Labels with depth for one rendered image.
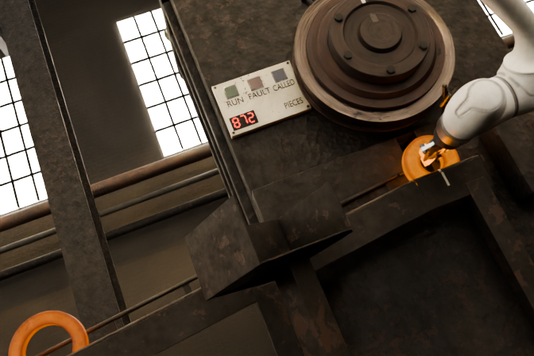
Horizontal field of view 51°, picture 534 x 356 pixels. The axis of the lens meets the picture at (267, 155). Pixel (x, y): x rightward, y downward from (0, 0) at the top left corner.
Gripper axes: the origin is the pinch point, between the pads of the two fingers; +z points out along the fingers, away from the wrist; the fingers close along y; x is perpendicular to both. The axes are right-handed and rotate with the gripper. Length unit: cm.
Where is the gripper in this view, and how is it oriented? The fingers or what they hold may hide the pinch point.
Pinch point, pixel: (427, 157)
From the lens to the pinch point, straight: 161.0
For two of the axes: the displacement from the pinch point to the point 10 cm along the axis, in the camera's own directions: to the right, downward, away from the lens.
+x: -3.7, -8.8, 2.9
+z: -0.3, 3.2, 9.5
